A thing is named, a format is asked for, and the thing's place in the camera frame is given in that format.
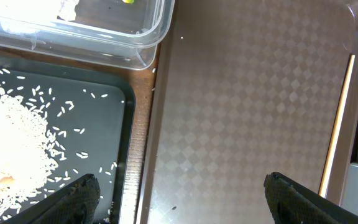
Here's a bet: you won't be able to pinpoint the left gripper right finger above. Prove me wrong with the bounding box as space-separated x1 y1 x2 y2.
264 172 358 224

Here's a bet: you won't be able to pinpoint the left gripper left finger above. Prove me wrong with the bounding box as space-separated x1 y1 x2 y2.
2 174 101 224

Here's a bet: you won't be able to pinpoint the wooden chopstick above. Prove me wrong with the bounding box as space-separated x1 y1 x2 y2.
319 54 356 198

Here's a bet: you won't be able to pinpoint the white tissue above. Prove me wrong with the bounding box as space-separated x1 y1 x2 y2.
0 0 80 21

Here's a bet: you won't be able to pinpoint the yellow green snack wrapper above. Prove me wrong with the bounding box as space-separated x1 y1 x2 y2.
122 0 135 4

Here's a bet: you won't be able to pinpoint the black waste tray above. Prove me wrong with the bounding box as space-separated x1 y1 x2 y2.
0 56 135 223

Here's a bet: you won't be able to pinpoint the spilled rice grains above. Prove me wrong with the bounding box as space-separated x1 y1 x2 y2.
0 67 127 223

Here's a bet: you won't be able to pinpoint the dark brown serving tray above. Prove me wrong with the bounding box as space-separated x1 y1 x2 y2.
136 0 358 223

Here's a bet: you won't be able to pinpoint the clear plastic bin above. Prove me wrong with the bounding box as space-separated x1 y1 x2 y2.
0 0 175 70

